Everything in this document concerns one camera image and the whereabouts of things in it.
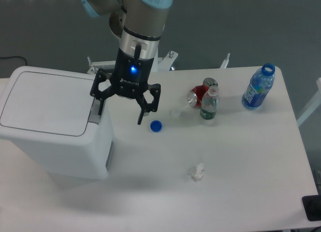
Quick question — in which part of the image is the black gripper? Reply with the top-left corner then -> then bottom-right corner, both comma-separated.
89,48 -> 162,126

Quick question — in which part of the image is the white push-lid trash can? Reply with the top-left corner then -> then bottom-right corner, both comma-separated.
1,66 -> 114,179

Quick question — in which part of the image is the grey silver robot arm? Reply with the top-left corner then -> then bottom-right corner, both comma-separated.
81,0 -> 173,125

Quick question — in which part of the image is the crushed red soda can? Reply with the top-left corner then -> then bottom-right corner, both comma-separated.
187,77 -> 218,107

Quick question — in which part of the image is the blue bottle cap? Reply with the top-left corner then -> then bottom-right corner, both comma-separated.
150,120 -> 163,133

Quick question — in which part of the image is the clear green-label plastic bottle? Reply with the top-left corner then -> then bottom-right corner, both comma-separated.
200,85 -> 219,120

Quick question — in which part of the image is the crumpled white tissue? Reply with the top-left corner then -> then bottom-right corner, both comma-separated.
187,163 -> 205,181

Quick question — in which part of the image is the blue plastic drink bottle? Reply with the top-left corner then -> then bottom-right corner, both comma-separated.
242,63 -> 275,110

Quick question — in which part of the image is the black device at table edge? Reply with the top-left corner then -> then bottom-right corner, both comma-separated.
302,195 -> 320,221

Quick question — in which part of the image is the black cable on floor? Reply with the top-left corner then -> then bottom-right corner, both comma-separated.
0,56 -> 27,66

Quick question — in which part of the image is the white frame at right edge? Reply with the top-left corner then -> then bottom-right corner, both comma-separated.
296,78 -> 320,127

